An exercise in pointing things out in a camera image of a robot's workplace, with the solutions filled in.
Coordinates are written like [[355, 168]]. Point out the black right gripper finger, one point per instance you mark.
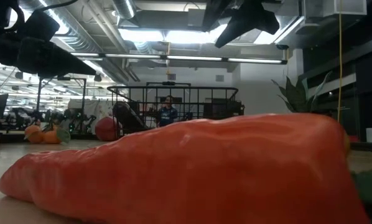
[[270, 25], [235, 31]]

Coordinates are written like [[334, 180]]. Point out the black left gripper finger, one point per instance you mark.
[[61, 65]]

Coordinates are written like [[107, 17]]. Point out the orange tangerine bunch with leaves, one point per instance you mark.
[[50, 137]]

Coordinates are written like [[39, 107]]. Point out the orange toy carrot green top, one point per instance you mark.
[[186, 174]]

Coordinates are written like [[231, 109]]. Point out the black background robot arm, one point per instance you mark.
[[80, 121]]

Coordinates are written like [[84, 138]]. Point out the long ceiling light bar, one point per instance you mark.
[[192, 58]]

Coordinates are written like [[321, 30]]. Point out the white hanging cloth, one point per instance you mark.
[[89, 109]]

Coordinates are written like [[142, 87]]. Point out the green plant in white pot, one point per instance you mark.
[[298, 96]]

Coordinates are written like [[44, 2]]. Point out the red toy pomegranate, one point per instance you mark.
[[105, 129]]

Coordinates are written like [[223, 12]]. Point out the person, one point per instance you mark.
[[167, 115]]

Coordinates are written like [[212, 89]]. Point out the white cup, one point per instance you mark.
[[370, 134]]

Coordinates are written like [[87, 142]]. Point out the black metal rig frame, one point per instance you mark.
[[168, 83], [63, 78]]

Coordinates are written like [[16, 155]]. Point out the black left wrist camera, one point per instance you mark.
[[38, 25]]

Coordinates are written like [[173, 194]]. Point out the silver ventilation duct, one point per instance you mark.
[[123, 7]]

